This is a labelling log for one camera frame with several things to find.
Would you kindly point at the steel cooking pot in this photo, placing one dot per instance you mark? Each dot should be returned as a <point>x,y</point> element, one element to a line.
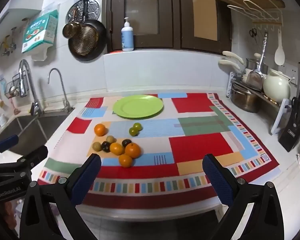
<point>245,100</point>

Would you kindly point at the green plate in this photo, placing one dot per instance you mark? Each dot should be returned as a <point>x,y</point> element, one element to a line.
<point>137,106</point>

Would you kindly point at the white rice paddle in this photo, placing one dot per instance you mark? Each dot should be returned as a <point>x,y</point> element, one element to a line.
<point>279,53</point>

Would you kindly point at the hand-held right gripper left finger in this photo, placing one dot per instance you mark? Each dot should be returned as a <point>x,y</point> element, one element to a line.
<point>86,177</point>

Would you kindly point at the tall chrome faucet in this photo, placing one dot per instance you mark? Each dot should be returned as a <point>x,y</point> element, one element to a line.
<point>26,75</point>

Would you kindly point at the white cup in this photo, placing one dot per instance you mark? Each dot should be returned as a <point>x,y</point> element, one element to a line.
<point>1,120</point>

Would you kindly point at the white blue pump bottle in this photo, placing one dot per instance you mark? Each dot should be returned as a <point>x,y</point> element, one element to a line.
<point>127,37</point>

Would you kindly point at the metal skimmer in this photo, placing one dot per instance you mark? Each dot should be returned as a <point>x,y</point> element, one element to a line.
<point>255,78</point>

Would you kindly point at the green white tissue package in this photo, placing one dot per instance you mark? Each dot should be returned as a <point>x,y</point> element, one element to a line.
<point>38,32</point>

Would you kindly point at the steel sink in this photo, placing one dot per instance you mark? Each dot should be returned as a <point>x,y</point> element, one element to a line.
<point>30,132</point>

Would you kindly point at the dark purple round fruit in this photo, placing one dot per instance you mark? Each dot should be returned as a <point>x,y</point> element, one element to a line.
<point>105,146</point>
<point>126,142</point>

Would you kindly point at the white ceramic pot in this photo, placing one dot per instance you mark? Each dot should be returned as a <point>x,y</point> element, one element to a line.
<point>276,86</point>

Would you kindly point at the slim gooseneck faucet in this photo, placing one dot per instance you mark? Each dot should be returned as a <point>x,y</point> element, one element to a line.
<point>61,80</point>

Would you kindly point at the black frying pan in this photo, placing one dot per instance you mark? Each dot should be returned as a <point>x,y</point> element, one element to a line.
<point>83,43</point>

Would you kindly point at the colourful patchwork cloth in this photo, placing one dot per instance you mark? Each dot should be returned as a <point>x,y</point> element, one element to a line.
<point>200,142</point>

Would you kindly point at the dark brown window frame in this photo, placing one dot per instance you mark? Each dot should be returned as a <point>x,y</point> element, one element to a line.
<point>176,17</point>

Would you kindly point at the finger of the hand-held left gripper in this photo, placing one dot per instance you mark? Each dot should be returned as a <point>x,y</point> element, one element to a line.
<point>7,141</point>
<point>32,155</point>

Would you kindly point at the black scissors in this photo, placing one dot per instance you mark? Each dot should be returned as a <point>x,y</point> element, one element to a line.
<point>252,32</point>

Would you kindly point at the small brass pot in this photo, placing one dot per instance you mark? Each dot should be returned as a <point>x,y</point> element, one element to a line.
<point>71,30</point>

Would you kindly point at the round metal steamer rack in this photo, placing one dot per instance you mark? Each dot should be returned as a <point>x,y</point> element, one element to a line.
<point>92,7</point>

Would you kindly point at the white power outlet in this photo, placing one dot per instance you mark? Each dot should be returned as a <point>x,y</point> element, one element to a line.
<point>292,70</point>

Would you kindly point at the orange with stem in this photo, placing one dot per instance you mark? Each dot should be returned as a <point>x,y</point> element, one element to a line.
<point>133,150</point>

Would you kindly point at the white dish rack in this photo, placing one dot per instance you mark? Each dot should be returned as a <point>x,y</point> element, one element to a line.
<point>281,115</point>

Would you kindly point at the tan round fruit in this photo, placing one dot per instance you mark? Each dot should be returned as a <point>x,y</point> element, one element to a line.
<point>97,146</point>
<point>110,139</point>

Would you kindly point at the white plastic wall holder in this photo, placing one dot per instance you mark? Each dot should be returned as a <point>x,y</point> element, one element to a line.
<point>41,53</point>

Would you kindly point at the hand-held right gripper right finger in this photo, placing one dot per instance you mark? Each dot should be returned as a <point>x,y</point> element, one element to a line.
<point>217,180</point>

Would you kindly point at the black knife block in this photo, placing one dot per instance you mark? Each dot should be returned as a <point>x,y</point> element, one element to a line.
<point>292,130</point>

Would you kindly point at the green lime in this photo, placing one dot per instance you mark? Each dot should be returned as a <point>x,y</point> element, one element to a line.
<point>138,126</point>
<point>133,131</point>

